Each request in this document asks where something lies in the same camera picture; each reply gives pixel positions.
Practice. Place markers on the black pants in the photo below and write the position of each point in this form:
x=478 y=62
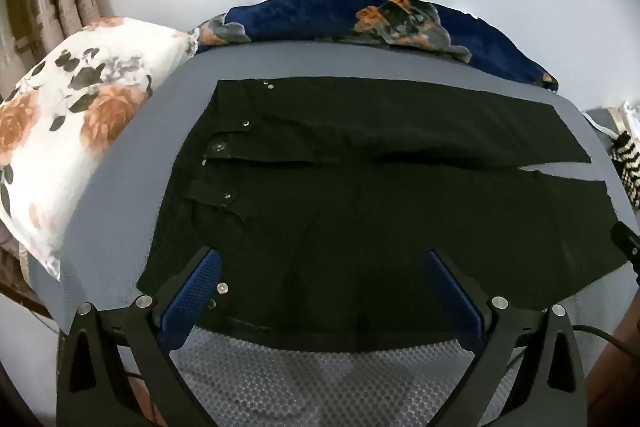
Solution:
x=350 y=207

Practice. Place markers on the white floral pillow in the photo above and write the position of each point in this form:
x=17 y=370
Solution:
x=75 y=117

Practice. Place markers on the grey mesh mattress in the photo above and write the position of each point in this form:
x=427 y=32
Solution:
x=125 y=207

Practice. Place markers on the navy floral blanket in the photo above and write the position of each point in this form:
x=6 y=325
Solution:
x=310 y=17

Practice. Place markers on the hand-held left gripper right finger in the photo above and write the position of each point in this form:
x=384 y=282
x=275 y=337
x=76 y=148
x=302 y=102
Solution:
x=452 y=294

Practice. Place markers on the black white striped cloth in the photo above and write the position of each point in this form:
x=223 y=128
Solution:
x=629 y=167

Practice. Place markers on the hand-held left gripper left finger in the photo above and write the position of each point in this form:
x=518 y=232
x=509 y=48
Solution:
x=192 y=294

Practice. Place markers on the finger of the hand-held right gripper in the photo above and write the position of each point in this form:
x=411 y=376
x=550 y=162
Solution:
x=625 y=239

